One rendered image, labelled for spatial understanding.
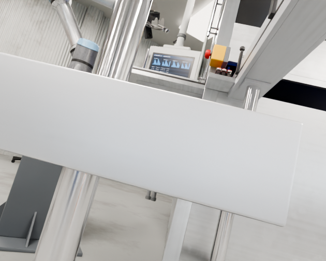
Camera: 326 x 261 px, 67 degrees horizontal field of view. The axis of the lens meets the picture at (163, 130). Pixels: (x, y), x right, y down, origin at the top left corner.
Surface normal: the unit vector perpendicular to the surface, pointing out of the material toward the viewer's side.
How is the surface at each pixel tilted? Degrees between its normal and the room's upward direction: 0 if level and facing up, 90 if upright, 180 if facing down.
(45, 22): 90
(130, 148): 90
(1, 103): 90
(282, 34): 180
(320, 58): 90
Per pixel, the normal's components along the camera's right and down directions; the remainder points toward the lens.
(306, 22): -0.26, 0.95
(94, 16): 0.46, -0.02
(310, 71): -0.06, -0.17
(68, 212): 0.22, -0.09
